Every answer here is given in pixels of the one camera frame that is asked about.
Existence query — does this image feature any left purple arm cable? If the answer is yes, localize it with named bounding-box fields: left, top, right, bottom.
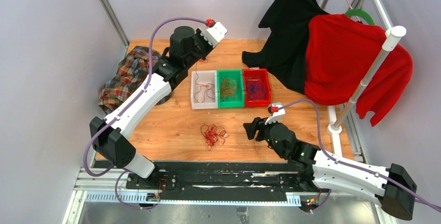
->
left=83, top=17, right=216, bottom=210

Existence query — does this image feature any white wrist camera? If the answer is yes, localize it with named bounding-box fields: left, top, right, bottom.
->
left=202, top=22, right=228, bottom=48
left=265, top=102, right=286, bottom=125

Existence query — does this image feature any purple thin cable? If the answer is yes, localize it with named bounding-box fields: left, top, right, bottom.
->
left=245, top=78, right=269, bottom=102

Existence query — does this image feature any orange thin cable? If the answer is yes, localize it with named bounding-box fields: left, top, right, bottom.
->
left=220, top=77, right=242, bottom=102

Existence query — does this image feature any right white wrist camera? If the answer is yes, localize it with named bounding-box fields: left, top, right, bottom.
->
left=265, top=102, right=286, bottom=125

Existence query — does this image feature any plaid flannel shirt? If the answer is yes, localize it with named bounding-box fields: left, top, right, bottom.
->
left=98, top=46, right=149, bottom=114

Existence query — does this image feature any green hanger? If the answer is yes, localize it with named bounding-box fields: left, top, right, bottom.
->
left=345, top=8, right=375, bottom=25

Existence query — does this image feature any red plastic bin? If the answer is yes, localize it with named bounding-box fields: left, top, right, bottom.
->
left=242, top=69, right=271, bottom=108

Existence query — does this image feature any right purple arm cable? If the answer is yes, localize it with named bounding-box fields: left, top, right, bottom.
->
left=268, top=99, right=441, bottom=214

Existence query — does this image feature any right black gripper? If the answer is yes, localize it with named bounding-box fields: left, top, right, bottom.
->
left=244, top=114, right=287, bottom=159

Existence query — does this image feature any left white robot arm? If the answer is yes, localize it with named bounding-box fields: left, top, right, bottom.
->
left=89, top=22, right=227, bottom=189

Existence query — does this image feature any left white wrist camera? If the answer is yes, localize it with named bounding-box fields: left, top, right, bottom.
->
left=202, top=22, right=228, bottom=48

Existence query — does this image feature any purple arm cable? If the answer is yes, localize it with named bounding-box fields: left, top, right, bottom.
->
left=83, top=17, right=216, bottom=210
left=268, top=99, right=441, bottom=214

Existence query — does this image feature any slotted aluminium rail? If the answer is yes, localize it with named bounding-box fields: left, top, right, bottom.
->
left=74, top=170, right=302, bottom=207

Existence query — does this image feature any green plastic bin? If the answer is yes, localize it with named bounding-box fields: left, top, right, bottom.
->
left=216, top=69, right=245, bottom=108

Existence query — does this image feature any red t-shirt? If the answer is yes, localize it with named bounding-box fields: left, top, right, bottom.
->
left=304, top=14, right=413, bottom=126

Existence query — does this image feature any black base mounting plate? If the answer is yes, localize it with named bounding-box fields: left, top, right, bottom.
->
left=93, top=160, right=328, bottom=203

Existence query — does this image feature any white clothes rack pole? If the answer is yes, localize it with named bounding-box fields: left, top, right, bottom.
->
left=327, top=25, right=407, bottom=134

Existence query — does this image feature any red thin cable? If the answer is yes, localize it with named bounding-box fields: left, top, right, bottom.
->
left=192, top=57, right=230, bottom=151

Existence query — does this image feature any white plastic bin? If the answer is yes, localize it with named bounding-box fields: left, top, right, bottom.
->
left=190, top=70, right=218, bottom=110

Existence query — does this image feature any metal rack top bar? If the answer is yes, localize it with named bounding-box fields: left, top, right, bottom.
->
left=371, top=0, right=393, bottom=30

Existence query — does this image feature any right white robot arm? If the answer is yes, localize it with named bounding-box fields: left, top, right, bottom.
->
left=243, top=117, right=417, bottom=220

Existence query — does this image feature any black t-shirt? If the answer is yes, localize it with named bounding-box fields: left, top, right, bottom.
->
left=242, top=0, right=327, bottom=94

